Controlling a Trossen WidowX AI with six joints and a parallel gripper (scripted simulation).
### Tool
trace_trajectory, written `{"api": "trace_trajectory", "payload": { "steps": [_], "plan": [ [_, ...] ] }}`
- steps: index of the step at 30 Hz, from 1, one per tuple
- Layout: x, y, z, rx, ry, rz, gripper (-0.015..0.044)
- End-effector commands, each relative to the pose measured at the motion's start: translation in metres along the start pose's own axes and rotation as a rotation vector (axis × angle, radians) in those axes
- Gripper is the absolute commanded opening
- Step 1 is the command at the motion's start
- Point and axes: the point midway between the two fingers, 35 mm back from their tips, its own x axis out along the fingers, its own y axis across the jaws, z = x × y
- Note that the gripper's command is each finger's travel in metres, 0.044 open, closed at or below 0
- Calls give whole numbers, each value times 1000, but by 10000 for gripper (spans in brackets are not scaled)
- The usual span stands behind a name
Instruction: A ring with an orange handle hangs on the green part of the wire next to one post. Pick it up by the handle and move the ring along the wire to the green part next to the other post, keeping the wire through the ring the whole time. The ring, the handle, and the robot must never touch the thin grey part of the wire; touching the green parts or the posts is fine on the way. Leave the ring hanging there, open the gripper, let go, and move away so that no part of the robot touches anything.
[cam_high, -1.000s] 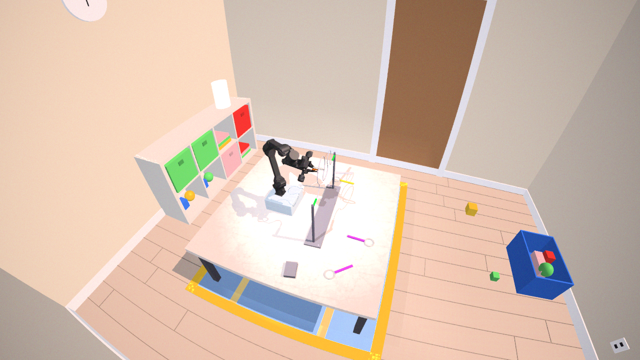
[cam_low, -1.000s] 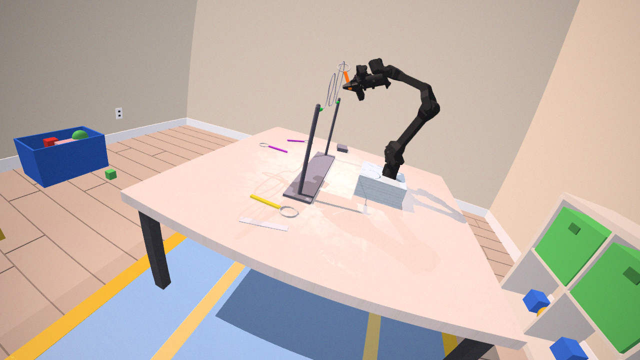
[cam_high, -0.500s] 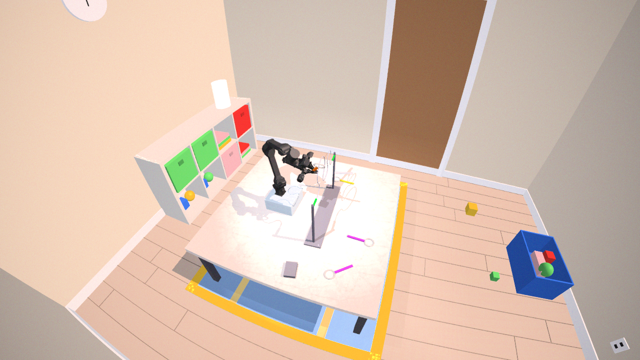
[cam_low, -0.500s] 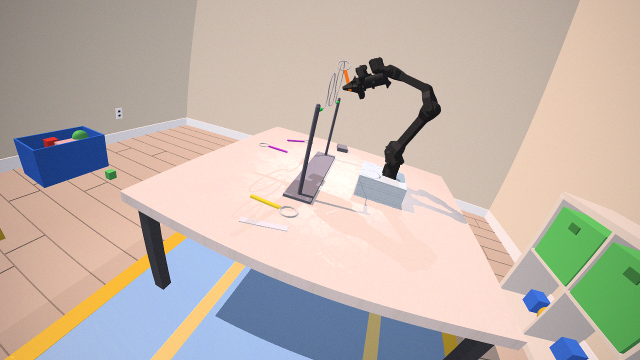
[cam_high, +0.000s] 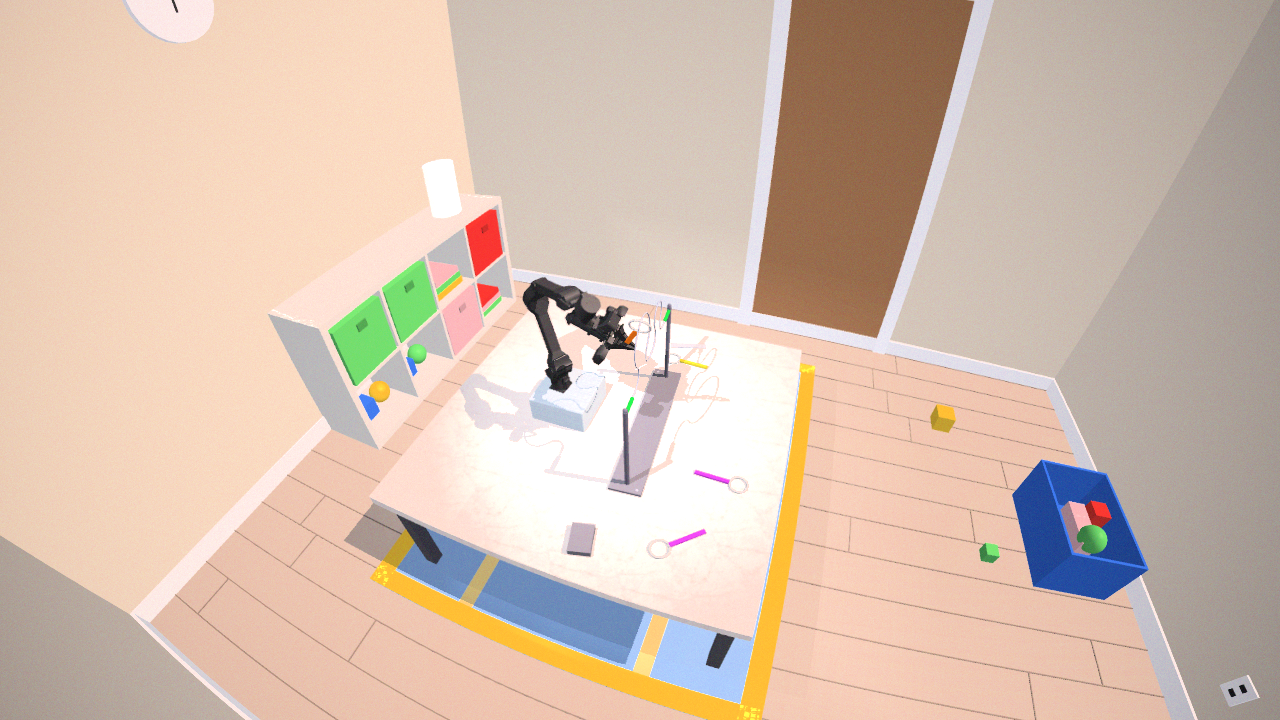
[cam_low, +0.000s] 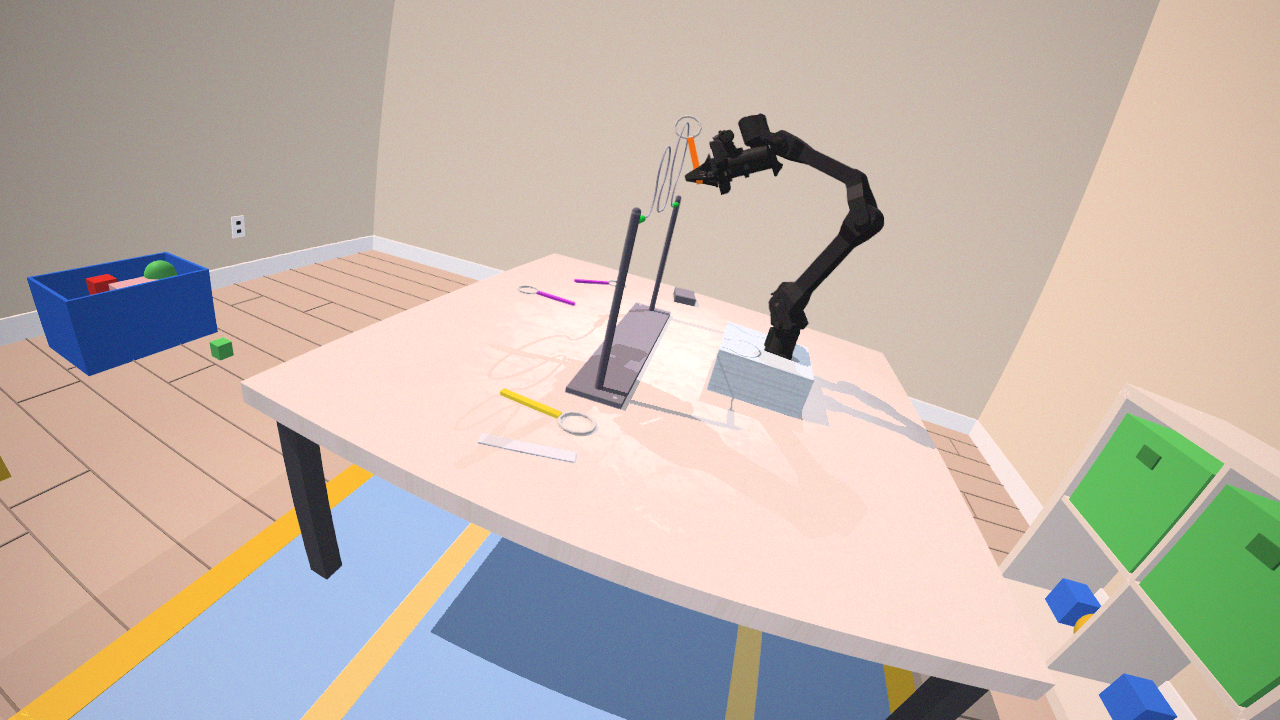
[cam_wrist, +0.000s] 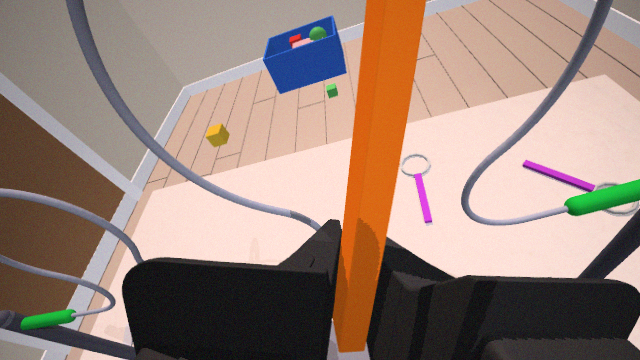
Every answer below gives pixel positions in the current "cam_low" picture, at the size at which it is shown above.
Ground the yellow flat bar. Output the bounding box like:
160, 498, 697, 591
500, 388, 596, 436

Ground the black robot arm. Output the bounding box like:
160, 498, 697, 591
739, 113, 884, 360

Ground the orange bar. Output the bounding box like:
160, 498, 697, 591
675, 115, 703, 184

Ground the white flat bar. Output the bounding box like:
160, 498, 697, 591
477, 433, 576, 462

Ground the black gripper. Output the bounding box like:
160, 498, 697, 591
685, 138, 753, 195

